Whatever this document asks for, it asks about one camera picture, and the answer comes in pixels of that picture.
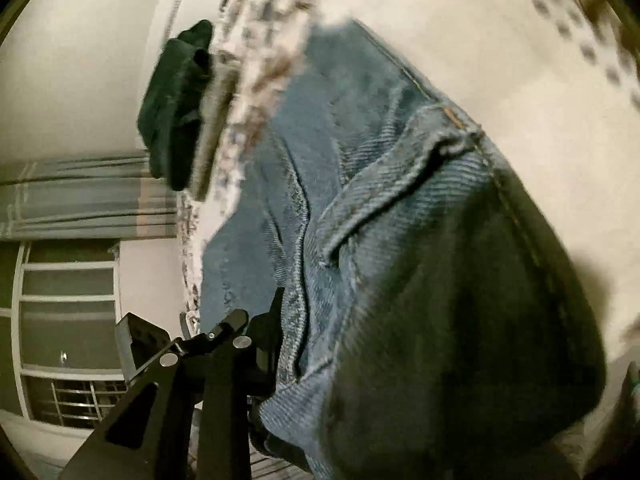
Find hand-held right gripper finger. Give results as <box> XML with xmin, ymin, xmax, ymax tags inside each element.
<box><xmin>59</xmin><ymin>287</ymin><xmax>287</xmax><ymax>480</ymax></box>

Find blue denim pants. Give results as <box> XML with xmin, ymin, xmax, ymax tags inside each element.
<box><xmin>199</xmin><ymin>16</ymin><xmax>609</xmax><ymax>480</ymax></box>

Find white barred window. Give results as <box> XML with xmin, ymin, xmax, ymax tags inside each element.
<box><xmin>9</xmin><ymin>239</ymin><xmax>126</xmax><ymax>432</ymax></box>

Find grey striped curtain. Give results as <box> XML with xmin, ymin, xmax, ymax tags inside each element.
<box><xmin>0</xmin><ymin>156</ymin><xmax>179</xmax><ymax>242</ymax></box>

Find dark green garment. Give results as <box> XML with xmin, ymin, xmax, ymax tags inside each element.
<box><xmin>137</xmin><ymin>19</ymin><xmax>217</xmax><ymax>192</ymax></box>

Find floral printed blanket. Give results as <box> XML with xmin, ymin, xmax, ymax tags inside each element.
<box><xmin>176</xmin><ymin>0</ymin><xmax>640</xmax><ymax>411</ymax></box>

